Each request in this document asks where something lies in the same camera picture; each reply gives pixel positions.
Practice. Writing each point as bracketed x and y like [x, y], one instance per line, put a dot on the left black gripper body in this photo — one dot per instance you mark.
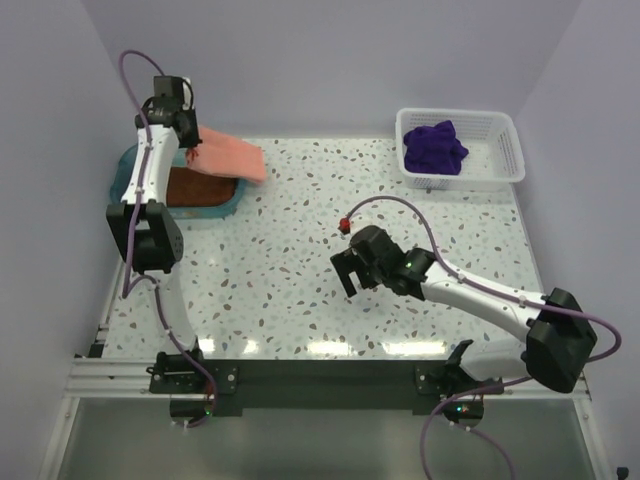
[190, 139]

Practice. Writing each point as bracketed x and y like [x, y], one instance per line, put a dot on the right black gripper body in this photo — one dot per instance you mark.
[379, 275]

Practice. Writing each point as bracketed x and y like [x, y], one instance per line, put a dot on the pink towel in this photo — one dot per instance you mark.
[222, 155]

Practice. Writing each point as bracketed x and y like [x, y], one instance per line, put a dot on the brown towel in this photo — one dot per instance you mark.
[188, 188]

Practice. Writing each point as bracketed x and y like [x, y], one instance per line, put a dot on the purple towel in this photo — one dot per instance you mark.
[434, 150]

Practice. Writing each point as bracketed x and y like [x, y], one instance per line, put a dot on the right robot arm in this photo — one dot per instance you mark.
[550, 339]

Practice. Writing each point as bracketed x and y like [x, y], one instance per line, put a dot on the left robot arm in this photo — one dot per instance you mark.
[148, 238]

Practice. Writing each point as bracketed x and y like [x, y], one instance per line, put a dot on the blue transparent plastic tray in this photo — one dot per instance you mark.
[221, 211]

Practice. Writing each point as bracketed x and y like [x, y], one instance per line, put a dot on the white plastic basket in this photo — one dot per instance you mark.
[493, 157]

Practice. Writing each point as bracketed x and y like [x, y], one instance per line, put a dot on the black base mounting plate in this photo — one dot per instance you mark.
[228, 388]

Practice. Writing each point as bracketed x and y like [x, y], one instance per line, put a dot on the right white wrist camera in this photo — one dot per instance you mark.
[349, 226]

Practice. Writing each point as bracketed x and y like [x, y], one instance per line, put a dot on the aluminium frame rail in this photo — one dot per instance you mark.
[121, 378]

